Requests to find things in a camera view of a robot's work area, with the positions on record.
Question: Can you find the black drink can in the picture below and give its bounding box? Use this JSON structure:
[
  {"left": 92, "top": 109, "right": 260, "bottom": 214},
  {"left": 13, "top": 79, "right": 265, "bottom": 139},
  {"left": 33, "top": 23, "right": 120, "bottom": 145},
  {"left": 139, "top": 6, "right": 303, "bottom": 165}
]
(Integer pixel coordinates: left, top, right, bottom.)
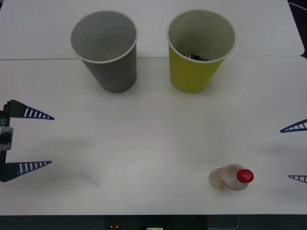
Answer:
[{"left": 186, "top": 51, "right": 212, "bottom": 61}]

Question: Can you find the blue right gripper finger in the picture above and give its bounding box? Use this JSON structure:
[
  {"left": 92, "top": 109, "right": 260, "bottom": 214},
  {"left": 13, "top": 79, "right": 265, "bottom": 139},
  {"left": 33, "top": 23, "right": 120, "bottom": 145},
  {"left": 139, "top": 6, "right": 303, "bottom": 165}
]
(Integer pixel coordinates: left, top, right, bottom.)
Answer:
[
  {"left": 280, "top": 118, "right": 307, "bottom": 134},
  {"left": 288, "top": 174, "right": 307, "bottom": 184}
]

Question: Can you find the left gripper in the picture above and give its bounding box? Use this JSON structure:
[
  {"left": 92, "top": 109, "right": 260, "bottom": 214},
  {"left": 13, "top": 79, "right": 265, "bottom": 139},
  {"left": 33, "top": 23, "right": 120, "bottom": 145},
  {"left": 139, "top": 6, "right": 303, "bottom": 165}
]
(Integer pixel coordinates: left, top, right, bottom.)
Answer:
[{"left": 0, "top": 99, "right": 55, "bottom": 183}]

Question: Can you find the thin grey cable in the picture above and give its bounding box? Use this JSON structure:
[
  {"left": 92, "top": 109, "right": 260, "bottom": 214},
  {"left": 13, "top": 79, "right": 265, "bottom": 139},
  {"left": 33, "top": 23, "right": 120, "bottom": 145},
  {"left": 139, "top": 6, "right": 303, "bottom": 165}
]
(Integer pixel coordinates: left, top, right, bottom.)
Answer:
[{"left": 288, "top": 2, "right": 307, "bottom": 11}]

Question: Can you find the clear bottle with red cap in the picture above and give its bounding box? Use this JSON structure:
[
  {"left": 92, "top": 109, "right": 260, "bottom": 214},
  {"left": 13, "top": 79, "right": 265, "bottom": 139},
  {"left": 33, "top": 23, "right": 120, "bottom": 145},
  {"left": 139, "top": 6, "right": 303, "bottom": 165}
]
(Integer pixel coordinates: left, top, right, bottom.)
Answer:
[{"left": 209, "top": 163, "right": 255, "bottom": 192}]

